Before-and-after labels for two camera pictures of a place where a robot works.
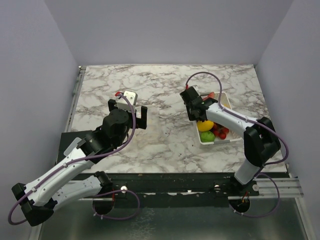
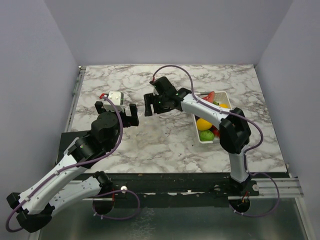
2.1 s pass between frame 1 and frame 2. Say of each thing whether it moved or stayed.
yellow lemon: stayed
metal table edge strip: stayed
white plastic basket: stayed
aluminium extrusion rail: stayed
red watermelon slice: stayed
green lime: stayed
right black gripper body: moved
